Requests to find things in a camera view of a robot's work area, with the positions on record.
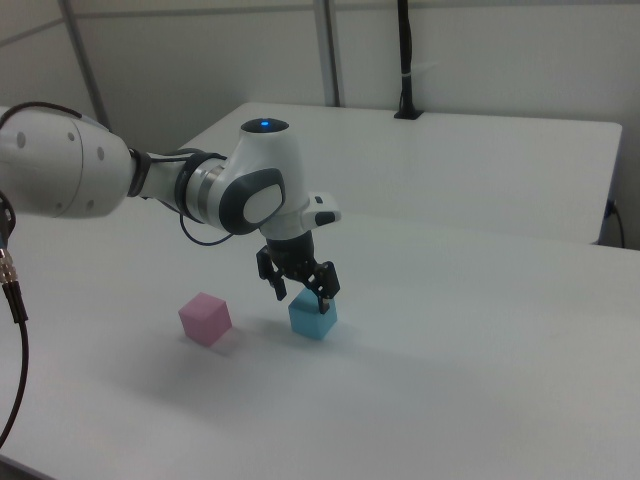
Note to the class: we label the white rear table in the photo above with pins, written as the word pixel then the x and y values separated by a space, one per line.
pixel 450 165

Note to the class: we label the pink foam cube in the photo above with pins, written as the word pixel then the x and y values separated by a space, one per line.
pixel 205 319

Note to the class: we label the black pole with base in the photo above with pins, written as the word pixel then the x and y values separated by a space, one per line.
pixel 406 60

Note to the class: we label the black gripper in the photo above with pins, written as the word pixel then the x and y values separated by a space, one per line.
pixel 292 252

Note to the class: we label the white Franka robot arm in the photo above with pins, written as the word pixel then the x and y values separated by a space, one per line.
pixel 260 190

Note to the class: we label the blue foam cube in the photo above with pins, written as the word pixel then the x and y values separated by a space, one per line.
pixel 307 320

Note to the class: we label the grey wall frame post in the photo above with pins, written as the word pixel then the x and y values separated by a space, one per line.
pixel 85 60
pixel 329 50

